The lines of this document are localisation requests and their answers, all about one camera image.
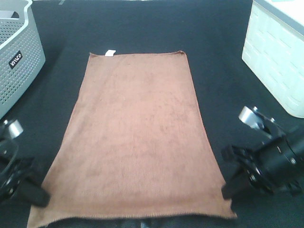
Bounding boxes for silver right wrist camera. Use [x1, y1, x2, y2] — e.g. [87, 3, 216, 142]
[238, 106, 271, 134]

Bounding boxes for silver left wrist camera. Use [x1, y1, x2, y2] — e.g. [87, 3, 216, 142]
[3, 119, 23, 139]

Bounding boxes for grey perforated laundry basket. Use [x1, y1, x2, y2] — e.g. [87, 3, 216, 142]
[0, 0, 46, 117]

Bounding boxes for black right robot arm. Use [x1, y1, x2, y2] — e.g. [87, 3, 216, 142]
[221, 127, 304, 199]

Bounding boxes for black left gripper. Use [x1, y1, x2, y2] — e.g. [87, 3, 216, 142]
[0, 139, 50, 207]

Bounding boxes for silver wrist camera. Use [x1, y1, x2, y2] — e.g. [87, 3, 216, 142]
[238, 106, 271, 134]
[3, 119, 23, 139]

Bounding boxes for white plastic crate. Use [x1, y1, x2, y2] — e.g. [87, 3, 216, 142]
[242, 0, 304, 118]

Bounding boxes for brown towel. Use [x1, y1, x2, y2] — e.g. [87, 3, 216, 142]
[28, 51, 236, 228]

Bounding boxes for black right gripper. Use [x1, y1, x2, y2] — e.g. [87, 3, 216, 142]
[221, 135, 289, 200]

